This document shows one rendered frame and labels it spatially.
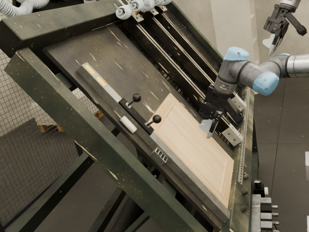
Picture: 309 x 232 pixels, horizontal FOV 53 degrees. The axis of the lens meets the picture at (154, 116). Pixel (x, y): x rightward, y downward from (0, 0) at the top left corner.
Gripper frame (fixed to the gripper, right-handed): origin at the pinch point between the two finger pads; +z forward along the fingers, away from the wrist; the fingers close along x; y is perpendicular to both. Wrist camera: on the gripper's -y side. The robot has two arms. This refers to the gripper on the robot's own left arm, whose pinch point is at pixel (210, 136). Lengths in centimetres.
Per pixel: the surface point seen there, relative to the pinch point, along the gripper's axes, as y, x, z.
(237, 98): 1, -132, 39
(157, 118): 22.2, 1.4, 1.8
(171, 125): 21.9, -27.6, 21.0
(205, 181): -5.1, -15.8, 34.1
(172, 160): 11.5, -2.9, 21.7
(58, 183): 90, -32, 111
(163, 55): 50, -71, 4
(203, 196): -7.0, -4.4, 33.6
